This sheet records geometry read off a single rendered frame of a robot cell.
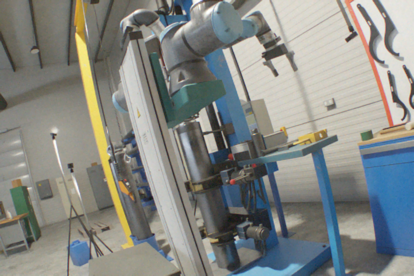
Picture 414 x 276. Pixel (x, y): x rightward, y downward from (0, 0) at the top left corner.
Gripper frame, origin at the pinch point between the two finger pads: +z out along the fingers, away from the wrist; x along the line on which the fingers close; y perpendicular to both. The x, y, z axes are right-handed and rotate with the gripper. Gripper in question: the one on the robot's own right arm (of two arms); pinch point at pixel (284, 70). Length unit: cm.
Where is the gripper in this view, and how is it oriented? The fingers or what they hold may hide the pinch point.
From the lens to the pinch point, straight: 148.3
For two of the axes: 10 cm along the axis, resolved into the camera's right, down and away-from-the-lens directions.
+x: 5.5, -0.6, -8.3
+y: -6.5, 6.0, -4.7
